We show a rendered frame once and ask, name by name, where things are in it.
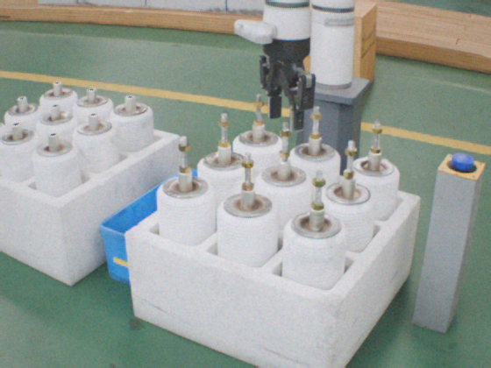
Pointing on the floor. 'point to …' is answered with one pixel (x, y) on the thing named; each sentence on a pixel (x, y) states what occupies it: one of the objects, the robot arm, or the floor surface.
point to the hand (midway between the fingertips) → (285, 116)
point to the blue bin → (113, 236)
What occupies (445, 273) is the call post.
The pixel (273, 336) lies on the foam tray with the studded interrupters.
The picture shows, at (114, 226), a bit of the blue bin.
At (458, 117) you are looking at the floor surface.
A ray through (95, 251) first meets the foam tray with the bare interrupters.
